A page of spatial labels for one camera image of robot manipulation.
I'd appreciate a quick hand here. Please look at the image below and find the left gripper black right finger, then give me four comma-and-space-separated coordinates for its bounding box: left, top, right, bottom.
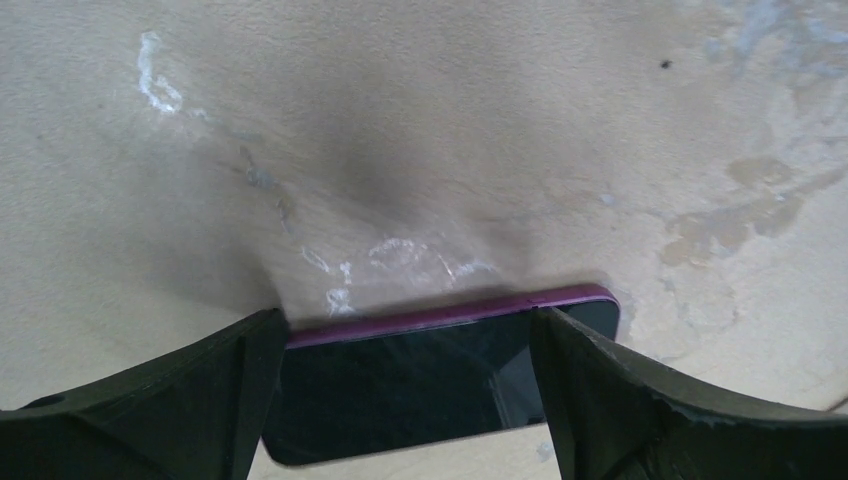
529, 308, 847, 480

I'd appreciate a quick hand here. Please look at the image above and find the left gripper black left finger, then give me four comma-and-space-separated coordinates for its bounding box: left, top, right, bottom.
1, 309, 290, 479

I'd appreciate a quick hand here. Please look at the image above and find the purple phone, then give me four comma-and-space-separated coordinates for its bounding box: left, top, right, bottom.
261, 284, 620, 467

